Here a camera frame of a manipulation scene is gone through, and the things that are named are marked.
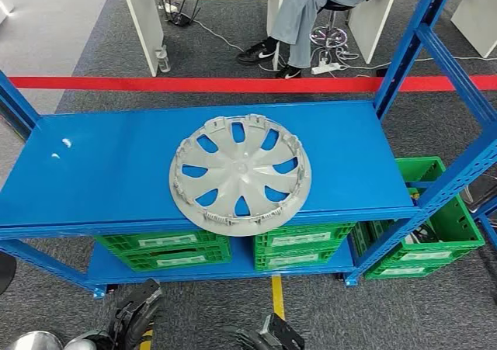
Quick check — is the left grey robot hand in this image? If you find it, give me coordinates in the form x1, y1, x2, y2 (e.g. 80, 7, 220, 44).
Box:
113, 279, 164, 333

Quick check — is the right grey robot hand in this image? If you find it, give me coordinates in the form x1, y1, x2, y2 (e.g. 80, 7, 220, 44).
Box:
227, 313, 305, 350

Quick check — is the grey plastic wheel hubcap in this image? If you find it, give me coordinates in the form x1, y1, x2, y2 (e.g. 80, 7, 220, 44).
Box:
168, 113, 313, 237

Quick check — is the blue metal shelf rack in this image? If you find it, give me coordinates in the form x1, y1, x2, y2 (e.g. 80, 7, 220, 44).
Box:
0, 0, 497, 300
471, 196, 497, 251

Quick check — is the green plastic crate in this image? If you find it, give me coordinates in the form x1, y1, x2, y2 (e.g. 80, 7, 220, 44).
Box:
254, 244, 338, 272
254, 223, 356, 249
116, 244, 233, 273
95, 230, 230, 255
351, 156, 486, 266
365, 255, 459, 281

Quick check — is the red floor tape line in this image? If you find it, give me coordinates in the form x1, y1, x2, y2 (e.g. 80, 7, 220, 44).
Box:
8, 75, 497, 94

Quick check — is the clear plastic bottle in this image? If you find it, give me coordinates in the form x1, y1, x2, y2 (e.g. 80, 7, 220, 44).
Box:
155, 44, 171, 75

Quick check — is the white power strip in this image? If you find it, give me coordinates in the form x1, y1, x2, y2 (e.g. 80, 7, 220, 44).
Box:
310, 61, 342, 76

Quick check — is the white desk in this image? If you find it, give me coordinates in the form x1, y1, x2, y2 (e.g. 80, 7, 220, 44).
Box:
347, 0, 497, 64
118, 0, 286, 77

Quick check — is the person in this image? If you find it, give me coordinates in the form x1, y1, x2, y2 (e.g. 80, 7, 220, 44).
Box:
236, 0, 391, 80

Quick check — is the black stool with chrome base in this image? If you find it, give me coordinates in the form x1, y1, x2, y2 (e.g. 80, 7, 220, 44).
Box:
310, 0, 354, 50

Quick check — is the black cable bundle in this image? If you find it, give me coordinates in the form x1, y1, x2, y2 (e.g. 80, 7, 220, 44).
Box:
166, 0, 202, 28

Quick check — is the white cable tangle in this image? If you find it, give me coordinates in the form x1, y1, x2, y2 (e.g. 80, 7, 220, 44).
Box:
308, 41, 389, 78

